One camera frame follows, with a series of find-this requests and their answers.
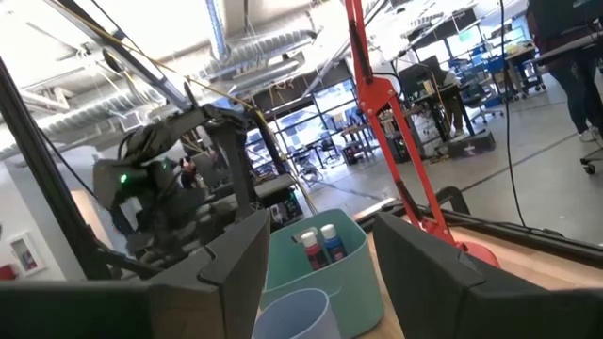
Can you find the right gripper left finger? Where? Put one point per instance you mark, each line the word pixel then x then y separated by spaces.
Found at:
pixel 212 301

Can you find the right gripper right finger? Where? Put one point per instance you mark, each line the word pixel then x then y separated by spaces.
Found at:
pixel 447 301

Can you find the blue plastic cup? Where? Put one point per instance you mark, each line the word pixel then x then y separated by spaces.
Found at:
pixel 297 315

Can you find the small dark red paint bottle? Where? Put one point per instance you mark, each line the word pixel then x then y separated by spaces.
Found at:
pixel 314 256

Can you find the small blue paint bottle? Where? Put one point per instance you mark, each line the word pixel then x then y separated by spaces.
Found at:
pixel 334 245

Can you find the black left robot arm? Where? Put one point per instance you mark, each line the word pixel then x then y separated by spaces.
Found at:
pixel 160 188

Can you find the teal plastic bin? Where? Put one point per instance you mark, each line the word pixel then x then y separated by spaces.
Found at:
pixel 348 282

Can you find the person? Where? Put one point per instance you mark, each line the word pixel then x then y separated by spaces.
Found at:
pixel 452 103
pixel 575 85

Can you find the red desk lamp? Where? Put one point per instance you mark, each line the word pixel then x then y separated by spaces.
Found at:
pixel 377 94

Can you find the black desk with monitor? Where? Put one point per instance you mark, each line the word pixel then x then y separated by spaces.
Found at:
pixel 424 75

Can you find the white wall cabinet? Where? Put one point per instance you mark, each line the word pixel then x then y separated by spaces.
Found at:
pixel 26 254

